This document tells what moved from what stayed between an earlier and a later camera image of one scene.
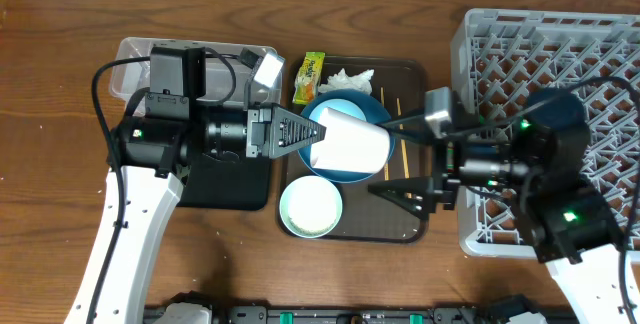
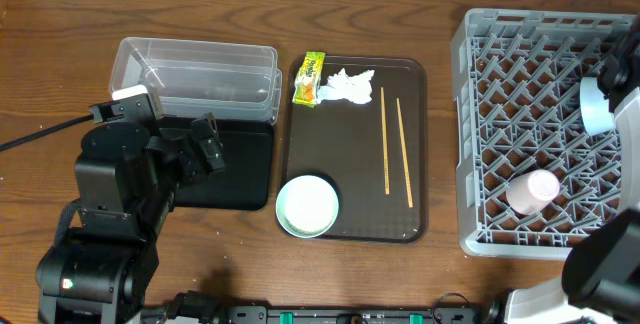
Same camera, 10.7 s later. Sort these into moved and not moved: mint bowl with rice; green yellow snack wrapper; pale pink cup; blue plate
Moved: blue plate; pale pink cup
Not moved: green yellow snack wrapper; mint bowl with rice
